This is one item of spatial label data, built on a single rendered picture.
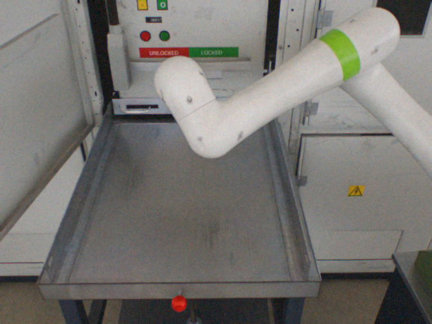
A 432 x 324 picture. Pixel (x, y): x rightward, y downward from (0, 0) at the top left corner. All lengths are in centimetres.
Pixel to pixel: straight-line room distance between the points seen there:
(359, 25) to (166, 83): 43
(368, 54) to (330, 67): 9
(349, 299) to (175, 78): 145
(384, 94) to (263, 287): 57
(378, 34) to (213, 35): 57
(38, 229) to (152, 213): 86
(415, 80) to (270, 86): 71
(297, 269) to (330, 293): 108
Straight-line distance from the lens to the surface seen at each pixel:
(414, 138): 118
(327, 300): 203
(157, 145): 137
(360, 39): 98
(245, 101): 90
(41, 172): 131
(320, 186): 166
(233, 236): 104
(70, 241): 108
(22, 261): 208
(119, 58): 132
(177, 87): 88
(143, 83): 147
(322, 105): 146
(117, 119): 152
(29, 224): 189
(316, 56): 95
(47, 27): 127
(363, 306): 206
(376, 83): 115
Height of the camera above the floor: 159
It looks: 36 degrees down
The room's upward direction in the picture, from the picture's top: straight up
